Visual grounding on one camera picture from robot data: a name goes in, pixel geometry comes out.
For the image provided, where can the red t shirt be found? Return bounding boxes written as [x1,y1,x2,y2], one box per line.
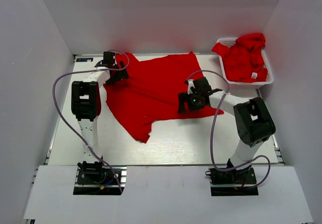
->
[104,52,215,143]

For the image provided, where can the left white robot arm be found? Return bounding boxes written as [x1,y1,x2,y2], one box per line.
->
[71,50,128,164]

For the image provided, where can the white plastic basket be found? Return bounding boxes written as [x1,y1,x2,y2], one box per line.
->
[216,37,274,89]

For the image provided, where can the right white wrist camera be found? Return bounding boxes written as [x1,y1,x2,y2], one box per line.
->
[186,80,195,95]

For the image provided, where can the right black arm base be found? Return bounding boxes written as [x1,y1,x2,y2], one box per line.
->
[205,166,259,197]

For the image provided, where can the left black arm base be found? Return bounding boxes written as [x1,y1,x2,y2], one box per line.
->
[73,167,127,196]

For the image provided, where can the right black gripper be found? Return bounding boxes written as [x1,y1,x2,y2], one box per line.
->
[178,91,205,115]

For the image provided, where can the blue table label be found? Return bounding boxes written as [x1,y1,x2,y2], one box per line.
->
[76,58,93,62]

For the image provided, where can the red t shirts in basket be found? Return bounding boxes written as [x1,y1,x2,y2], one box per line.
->
[212,33,268,83]

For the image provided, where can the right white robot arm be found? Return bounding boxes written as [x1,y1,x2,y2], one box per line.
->
[178,77,276,183]

